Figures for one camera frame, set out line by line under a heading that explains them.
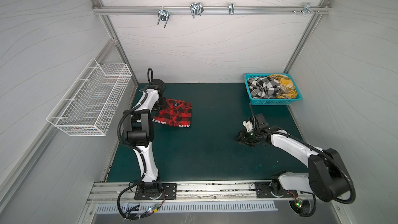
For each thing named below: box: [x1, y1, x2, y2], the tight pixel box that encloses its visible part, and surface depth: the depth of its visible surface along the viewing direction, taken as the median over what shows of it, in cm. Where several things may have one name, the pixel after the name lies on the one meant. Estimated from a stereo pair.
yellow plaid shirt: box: [267, 74, 298, 100], surface depth 106 cm
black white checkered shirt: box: [247, 76, 281, 99], surface depth 107 cm
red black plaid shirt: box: [152, 98, 193, 128], surface depth 98 cm
